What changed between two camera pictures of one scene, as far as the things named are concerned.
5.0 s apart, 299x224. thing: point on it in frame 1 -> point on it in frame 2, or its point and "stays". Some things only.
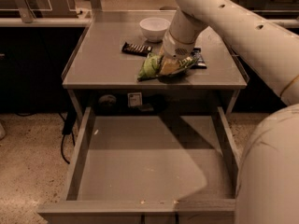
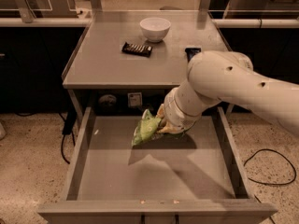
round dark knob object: [107, 100] stays
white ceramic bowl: [154, 28] stays
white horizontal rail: [45, 22] stays
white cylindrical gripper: [175, 49] -> [172, 113]
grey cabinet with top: [112, 48] stays
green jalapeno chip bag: [151, 66] -> [147, 129]
